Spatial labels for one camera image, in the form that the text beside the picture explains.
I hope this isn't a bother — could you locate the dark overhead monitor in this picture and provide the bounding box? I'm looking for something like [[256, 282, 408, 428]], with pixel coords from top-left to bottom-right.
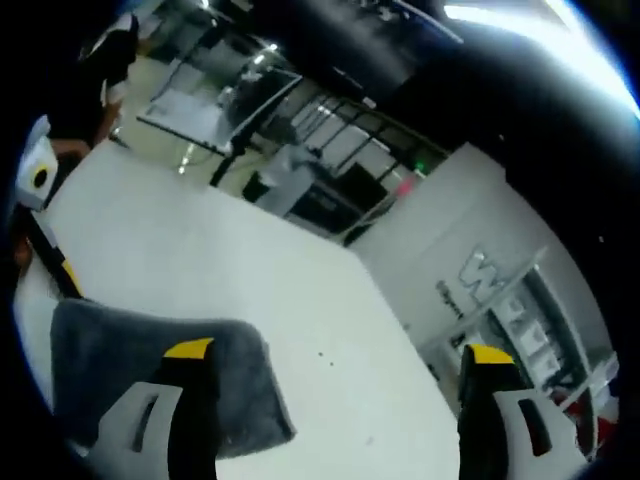
[[299, 0, 466, 94]]

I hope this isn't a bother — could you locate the grey metal shelf rack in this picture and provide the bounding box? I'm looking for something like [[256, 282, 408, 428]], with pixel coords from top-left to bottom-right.
[[434, 247, 621, 401]]

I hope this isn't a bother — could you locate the red blue banner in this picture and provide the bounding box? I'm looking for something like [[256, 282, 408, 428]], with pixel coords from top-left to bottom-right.
[[564, 364, 621, 451]]

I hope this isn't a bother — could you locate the grey background desk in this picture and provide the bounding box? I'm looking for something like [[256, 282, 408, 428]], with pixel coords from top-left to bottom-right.
[[259, 144, 381, 236]]

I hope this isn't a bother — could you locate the grey towel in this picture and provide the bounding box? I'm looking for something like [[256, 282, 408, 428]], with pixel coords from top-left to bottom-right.
[[49, 298, 297, 461]]

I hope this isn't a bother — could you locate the person's dark clothed torso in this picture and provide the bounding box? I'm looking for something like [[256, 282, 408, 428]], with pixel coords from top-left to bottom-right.
[[47, 14, 139, 149]]

